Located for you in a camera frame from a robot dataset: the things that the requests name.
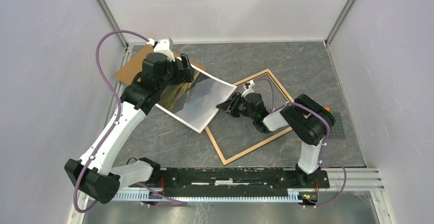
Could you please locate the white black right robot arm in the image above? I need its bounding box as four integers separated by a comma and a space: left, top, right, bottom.
216, 92, 336, 187

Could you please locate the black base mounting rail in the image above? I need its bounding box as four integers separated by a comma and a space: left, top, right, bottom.
145, 167, 330, 197

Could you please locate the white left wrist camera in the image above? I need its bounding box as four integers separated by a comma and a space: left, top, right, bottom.
146, 37, 175, 61

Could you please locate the landscape photo print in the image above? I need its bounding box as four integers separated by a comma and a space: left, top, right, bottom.
156, 66, 237, 133

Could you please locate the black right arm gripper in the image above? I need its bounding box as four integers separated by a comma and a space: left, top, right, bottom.
216, 92, 256, 121

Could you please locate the light wooden picture frame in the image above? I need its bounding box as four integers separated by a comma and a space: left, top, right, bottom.
205, 69, 294, 166

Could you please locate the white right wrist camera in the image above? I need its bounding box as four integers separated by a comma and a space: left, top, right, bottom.
242, 80, 255, 98

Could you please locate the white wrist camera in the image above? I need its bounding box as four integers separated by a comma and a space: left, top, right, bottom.
242, 80, 255, 98
146, 37, 175, 61

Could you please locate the dark grey brick baseplate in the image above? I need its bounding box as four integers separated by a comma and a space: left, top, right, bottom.
329, 111, 346, 139

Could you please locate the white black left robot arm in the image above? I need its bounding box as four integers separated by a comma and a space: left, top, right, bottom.
64, 52, 194, 205

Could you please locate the brown backing board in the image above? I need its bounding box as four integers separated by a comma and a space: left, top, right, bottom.
114, 44, 208, 87

